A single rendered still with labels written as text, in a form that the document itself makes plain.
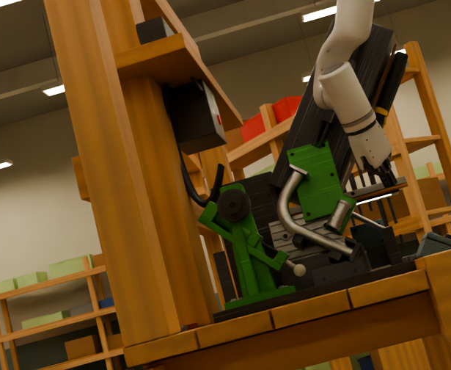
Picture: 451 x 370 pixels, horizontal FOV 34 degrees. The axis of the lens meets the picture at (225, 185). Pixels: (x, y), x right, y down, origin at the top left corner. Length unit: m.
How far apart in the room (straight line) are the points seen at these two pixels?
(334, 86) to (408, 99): 9.68
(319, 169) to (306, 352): 0.70
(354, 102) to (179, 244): 0.53
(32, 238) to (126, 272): 10.38
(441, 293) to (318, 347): 0.25
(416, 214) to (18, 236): 8.16
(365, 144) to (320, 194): 0.21
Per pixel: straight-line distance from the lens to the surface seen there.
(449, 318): 1.34
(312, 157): 2.01
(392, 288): 1.34
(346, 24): 1.82
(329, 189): 1.97
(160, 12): 2.43
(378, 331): 1.42
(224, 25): 9.57
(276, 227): 1.98
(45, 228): 11.71
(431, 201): 4.92
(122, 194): 1.41
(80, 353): 10.96
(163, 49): 1.77
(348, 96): 1.81
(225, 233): 1.70
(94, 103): 1.46
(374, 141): 1.86
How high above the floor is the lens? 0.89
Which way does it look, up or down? 10 degrees up
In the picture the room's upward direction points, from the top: 15 degrees counter-clockwise
